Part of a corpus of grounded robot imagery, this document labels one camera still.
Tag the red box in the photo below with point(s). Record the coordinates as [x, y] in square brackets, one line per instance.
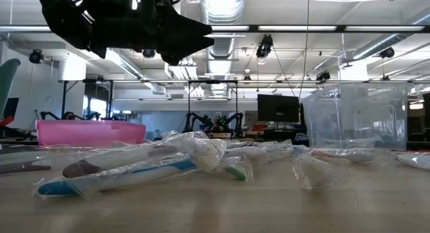
[260, 127]

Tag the green plastic bin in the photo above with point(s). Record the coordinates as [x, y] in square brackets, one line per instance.
[6, 85]

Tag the white toothbrush at edge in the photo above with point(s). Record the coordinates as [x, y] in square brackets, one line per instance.
[23, 167]

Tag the red object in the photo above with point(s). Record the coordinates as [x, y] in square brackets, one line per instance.
[5, 121]

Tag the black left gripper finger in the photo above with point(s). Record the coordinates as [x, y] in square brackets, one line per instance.
[184, 26]
[181, 50]

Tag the black ceiling spotlight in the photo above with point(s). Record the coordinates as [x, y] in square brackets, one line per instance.
[148, 53]
[36, 56]
[264, 46]
[323, 76]
[387, 52]

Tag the clear deep plastic bin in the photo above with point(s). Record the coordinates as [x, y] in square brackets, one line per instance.
[356, 119]

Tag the black cabinet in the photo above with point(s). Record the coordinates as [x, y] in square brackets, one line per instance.
[282, 134]

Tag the black background robot arm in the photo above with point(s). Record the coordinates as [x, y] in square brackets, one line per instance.
[198, 120]
[233, 120]
[53, 115]

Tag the black metal rig frame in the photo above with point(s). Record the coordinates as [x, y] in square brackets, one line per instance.
[64, 98]
[189, 102]

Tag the black computer monitor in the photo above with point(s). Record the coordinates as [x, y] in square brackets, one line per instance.
[279, 108]
[11, 107]

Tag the pink plastic bin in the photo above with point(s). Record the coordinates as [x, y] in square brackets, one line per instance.
[90, 134]

